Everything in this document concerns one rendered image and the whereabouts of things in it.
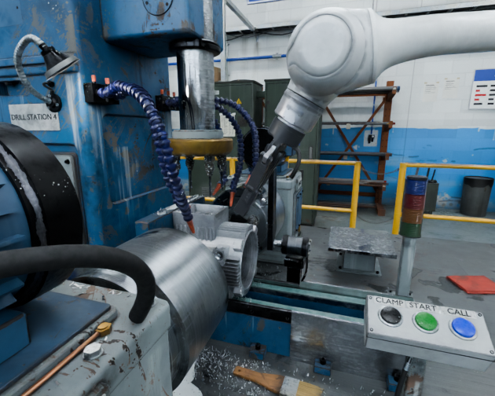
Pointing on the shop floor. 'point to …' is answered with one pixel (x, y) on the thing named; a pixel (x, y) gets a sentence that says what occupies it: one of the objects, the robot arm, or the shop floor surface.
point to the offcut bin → (429, 195)
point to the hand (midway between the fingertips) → (246, 201)
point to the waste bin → (475, 196)
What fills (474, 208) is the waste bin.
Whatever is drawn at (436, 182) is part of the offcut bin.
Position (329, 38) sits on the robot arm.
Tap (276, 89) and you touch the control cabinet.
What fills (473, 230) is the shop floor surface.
